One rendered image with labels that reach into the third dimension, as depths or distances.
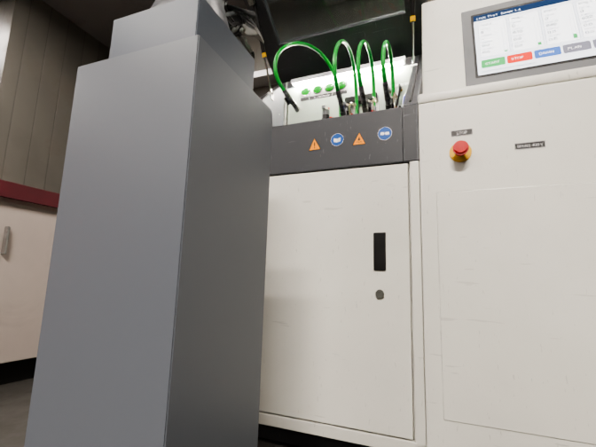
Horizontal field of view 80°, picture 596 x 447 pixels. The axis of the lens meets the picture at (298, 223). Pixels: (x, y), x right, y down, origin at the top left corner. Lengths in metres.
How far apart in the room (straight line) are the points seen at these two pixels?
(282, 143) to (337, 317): 0.55
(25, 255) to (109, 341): 1.43
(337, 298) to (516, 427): 0.48
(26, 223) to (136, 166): 1.43
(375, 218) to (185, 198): 0.62
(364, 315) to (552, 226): 0.48
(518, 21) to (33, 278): 2.15
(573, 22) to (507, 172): 0.67
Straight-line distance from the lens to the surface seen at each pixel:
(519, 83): 1.09
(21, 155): 4.54
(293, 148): 1.12
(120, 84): 0.64
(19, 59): 4.80
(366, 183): 1.01
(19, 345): 2.00
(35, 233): 1.98
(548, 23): 1.54
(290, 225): 1.06
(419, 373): 0.98
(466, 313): 0.95
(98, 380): 0.57
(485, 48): 1.47
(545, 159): 1.02
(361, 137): 1.06
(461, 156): 1.01
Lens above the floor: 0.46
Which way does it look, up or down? 9 degrees up
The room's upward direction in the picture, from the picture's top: 2 degrees clockwise
